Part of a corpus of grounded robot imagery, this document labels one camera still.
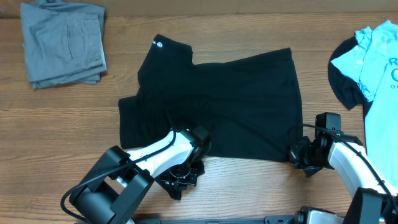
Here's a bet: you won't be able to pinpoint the black polo shirt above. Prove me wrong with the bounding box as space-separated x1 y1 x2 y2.
118 35 303 162

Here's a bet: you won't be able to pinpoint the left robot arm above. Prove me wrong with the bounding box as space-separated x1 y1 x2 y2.
60 126 211 224

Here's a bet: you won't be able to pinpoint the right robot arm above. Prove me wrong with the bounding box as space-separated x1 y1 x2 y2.
289 112 397 224

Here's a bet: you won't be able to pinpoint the light blue t-shirt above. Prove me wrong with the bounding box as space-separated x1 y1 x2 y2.
328 21 397 187

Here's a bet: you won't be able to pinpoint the folded grey trousers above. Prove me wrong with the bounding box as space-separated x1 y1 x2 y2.
20 1 107 89

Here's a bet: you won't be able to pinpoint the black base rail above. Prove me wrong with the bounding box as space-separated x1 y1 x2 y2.
127 215 294 224

